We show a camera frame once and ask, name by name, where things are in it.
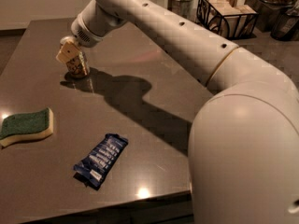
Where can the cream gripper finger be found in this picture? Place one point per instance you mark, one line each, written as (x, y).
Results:
(67, 52)

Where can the orange soda can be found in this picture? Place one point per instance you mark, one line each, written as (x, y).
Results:
(77, 67)

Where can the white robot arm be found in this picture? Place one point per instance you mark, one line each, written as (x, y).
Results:
(244, 142)

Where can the green and yellow sponge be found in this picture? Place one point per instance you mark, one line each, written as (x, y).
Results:
(27, 127)

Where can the blue snack bar wrapper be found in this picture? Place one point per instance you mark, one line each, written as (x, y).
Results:
(99, 161)

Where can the black stand under jar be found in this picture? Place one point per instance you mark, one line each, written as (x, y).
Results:
(267, 13)

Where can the dark glass jar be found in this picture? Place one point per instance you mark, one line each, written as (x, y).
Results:
(286, 25)

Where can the black wire napkin holder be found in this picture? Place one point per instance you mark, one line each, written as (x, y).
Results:
(226, 18)

